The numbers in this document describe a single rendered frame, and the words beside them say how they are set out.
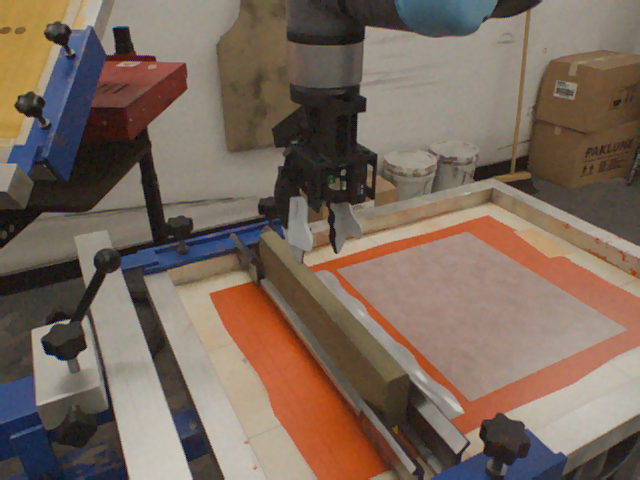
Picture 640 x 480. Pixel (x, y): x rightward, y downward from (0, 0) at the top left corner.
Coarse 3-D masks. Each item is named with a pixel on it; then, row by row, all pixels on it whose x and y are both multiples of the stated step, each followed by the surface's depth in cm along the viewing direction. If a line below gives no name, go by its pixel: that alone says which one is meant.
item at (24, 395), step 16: (16, 384) 55; (32, 384) 55; (0, 400) 53; (16, 400) 53; (32, 400) 53; (0, 416) 51; (16, 416) 51; (32, 416) 51; (96, 416) 55; (112, 416) 56; (0, 432) 51; (48, 432) 53; (0, 448) 51
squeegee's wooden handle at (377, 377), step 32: (288, 256) 73; (288, 288) 72; (320, 288) 66; (320, 320) 64; (352, 320) 61; (352, 352) 58; (384, 352) 56; (352, 384) 60; (384, 384) 53; (384, 416) 55
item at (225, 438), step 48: (480, 192) 111; (576, 240) 96; (624, 240) 91; (144, 288) 85; (192, 336) 69; (192, 384) 61; (624, 384) 62; (240, 432) 55; (576, 432) 55; (624, 432) 58
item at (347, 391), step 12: (264, 288) 78; (276, 288) 78; (276, 300) 75; (288, 312) 73; (300, 324) 70; (300, 336) 69; (312, 336) 68; (312, 348) 66; (324, 360) 64; (336, 372) 62; (336, 384) 61; (348, 384) 61; (348, 396) 59; (360, 408) 57
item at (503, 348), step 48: (528, 288) 85; (576, 288) 85; (432, 336) 74; (480, 336) 74; (528, 336) 74; (576, 336) 74; (624, 336) 74; (288, 384) 66; (480, 384) 66; (528, 384) 66; (288, 432) 60; (336, 432) 60
